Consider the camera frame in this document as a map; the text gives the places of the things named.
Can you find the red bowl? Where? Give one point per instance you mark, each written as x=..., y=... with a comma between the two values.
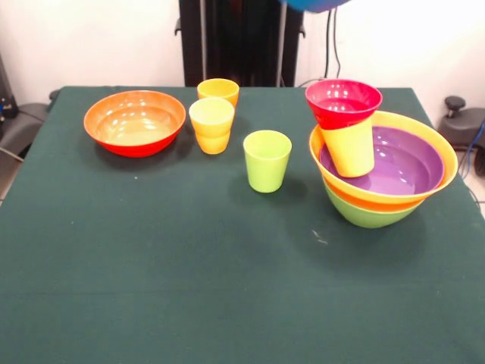
x=132, y=129

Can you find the yellow cup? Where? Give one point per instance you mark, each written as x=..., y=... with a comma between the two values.
x=352, y=151
x=212, y=121

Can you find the green bowl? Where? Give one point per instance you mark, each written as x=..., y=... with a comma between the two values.
x=363, y=218

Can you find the yellow-orange cup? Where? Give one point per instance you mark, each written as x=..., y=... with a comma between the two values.
x=212, y=144

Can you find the large orange bowl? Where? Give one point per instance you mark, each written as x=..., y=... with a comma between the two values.
x=435, y=144

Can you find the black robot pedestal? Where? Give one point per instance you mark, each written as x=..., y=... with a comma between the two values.
x=235, y=41

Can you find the green cup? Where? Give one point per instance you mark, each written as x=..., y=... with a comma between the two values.
x=265, y=174

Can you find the small pink bowl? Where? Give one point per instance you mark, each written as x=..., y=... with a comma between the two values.
x=341, y=113

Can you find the blue bowl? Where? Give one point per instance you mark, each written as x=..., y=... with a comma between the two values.
x=314, y=4

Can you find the purple bowl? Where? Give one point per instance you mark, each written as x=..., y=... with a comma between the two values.
x=409, y=167

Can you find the black equipment box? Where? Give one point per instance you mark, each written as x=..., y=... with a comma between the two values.
x=5, y=98

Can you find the orange cup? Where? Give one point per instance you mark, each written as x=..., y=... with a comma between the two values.
x=218, y=91

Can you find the dark green tablecloth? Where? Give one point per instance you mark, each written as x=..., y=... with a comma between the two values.
x=151, y=284

